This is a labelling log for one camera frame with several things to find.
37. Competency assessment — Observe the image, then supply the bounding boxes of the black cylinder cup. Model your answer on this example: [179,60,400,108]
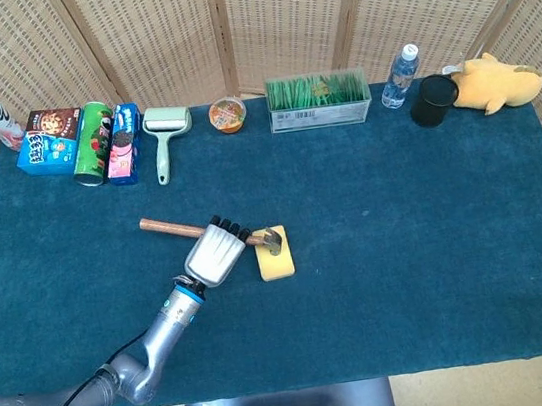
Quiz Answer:
[405,71,464,131]

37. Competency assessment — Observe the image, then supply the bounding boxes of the clear box green packets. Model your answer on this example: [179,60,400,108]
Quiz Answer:
[263,65,376,136]

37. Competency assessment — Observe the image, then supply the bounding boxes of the green chips can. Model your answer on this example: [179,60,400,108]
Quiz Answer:
[62,98,125,190]

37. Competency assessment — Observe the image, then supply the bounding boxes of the yellow plush toy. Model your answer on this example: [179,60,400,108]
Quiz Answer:
[440,44,542,122]

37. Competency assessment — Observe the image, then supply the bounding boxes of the blue snack box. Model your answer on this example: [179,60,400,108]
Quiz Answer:
[12,123,84,182]

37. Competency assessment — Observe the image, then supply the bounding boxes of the blue pink Oreo box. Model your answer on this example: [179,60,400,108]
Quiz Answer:
[97,100,151,189]

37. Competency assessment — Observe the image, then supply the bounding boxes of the orange jelly cup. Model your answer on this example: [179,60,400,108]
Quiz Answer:
[206,94,250,137]

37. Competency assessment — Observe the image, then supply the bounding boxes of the green lint roller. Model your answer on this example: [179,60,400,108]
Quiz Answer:
[140,102,201,187]

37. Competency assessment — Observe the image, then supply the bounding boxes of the wooden handle claw hammer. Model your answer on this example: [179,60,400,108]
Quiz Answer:
[138,199,286,272]

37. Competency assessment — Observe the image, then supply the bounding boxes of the clear water bottle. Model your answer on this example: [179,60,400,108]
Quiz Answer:
[374,42,428,112]

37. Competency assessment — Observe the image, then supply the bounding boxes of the brown cookie box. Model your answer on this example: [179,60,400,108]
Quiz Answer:
[22,104,86,146]

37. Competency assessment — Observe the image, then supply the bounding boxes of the blue table cloth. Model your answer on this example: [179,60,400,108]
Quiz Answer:
[0,54,542,406]

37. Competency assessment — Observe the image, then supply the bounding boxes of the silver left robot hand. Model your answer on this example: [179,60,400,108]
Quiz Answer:
[177,210,259,291]

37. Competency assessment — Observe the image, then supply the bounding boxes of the yellow sponge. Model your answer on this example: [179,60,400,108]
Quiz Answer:
[251,223,299,283]

